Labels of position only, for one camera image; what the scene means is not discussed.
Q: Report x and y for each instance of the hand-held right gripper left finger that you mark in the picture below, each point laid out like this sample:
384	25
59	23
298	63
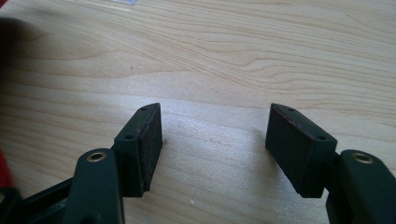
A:
137	155

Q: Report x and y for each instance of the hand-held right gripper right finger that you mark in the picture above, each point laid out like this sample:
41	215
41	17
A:
297	152

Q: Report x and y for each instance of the red cloth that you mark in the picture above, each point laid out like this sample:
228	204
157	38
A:
4	172

